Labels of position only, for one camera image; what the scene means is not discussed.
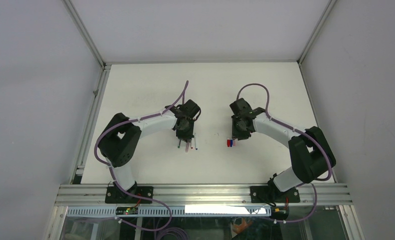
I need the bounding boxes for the aluminium front rail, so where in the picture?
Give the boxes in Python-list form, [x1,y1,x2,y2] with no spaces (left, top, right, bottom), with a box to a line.
[54,183,353,207]

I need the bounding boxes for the pink pen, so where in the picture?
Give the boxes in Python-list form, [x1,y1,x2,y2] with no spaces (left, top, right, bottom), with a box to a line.
[185,141,190,153]

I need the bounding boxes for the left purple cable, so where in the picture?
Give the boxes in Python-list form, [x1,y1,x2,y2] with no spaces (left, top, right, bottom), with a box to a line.
[94,80,190,240]

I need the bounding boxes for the red white pen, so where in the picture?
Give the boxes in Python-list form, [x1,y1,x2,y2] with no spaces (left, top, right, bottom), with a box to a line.
[190,138,195,149]

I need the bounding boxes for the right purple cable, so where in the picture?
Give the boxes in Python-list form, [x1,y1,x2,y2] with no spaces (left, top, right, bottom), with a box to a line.
[236,83,334,223]

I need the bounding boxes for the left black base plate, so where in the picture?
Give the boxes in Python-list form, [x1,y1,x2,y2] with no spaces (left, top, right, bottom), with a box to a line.
[105,185,154,204]

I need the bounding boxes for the purple cable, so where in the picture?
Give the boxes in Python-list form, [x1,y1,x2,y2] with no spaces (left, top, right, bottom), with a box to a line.
[94,80,190,240]
[236,83,334,223]

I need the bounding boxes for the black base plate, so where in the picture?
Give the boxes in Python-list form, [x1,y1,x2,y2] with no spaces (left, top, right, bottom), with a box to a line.
[105,185,154,204]
[249,185,301,204]

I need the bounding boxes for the orange object below table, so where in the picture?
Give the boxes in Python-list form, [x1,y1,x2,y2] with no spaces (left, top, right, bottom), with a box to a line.
[231,217,253,234]

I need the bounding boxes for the white slotted cable duct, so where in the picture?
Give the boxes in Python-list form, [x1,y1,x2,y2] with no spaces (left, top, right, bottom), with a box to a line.
[66,204,272,218]

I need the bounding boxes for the blue white pen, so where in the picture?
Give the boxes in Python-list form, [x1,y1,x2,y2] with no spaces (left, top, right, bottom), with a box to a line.
[193,132,198,150]

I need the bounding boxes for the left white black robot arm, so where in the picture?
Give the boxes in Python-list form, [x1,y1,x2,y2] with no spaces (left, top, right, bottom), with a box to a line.
[94,99,201,203]

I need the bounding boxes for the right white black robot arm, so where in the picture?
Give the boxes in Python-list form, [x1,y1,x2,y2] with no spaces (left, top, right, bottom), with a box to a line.
[229,98,337,203]

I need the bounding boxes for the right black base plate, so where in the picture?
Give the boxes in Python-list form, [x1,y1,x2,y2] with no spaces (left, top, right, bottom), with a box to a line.
[249,185,301,204]

